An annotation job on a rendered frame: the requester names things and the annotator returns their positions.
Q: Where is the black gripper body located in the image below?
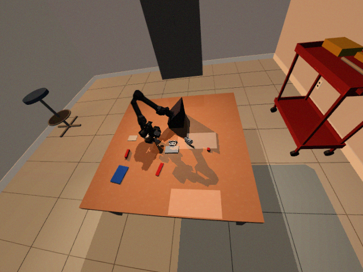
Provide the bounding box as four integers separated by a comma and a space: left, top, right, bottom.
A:
145, 126, 160, 144

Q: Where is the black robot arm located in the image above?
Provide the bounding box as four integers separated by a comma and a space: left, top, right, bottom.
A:
131, 90, 174, 138

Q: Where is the blue flat rectangular plate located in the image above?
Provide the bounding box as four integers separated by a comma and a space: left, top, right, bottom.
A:
110, 165, 129, 184

